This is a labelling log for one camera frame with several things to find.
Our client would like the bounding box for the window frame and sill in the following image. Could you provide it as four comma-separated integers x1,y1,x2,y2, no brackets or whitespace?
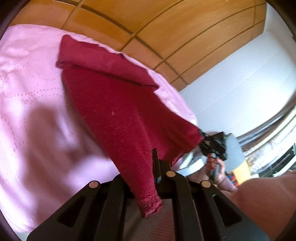
233,98,295,182

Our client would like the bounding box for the wooden panelled wardrobe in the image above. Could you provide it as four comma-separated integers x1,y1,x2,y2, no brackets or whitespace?
13,0,267,89

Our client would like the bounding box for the pink quilted bedspread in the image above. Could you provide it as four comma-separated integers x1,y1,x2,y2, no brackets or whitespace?
1,24,197,233

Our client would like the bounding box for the person's right hand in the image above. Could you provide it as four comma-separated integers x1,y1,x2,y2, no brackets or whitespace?
188,154,237,193

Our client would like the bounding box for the dark red small garment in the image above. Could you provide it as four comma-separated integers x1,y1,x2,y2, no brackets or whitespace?
56,35,203,218

